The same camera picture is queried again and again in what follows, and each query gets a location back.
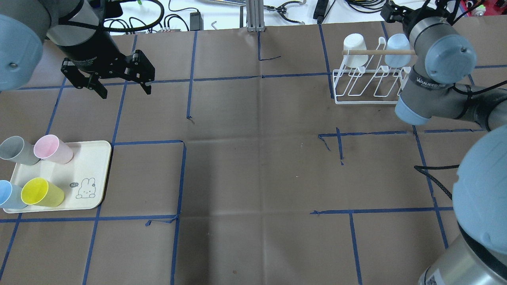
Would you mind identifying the pink cup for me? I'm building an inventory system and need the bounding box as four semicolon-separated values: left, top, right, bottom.
33;135;74;164

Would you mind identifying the red parts tray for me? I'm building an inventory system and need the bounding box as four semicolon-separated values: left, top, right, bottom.
460;0;507;17

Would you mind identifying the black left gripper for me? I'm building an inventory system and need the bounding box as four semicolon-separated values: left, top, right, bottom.
59;31;156;99

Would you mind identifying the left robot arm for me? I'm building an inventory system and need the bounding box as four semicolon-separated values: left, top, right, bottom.
0;0;156;99

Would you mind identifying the cream plastic tray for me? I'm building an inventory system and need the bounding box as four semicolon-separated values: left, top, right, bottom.
4;141;112;213

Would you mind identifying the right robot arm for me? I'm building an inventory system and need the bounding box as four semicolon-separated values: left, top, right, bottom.
381;0;507;285

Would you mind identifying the light blue cup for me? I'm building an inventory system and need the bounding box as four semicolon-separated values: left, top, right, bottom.
384;34;411;68
0;180;27;209

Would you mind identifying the aluminium frame post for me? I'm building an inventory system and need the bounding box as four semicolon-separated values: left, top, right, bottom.
246;0;265;32

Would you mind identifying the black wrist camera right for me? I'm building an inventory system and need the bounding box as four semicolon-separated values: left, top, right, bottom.
380;0;414;23

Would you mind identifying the white ikea cup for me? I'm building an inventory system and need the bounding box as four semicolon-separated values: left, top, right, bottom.
343;34;369;68

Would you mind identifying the white wire cup rack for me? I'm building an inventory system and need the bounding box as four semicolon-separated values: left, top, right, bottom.
332;37;415;105

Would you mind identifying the coiled black cable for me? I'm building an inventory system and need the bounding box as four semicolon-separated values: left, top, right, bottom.
345;0;391;13

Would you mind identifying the grey cup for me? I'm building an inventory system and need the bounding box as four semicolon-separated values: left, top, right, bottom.
0;136;40;165

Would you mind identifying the yellow cup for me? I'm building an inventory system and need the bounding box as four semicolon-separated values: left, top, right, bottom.
21;177;65;207

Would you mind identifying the black power adapter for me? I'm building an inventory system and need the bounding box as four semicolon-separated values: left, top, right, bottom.
189;11;204;31

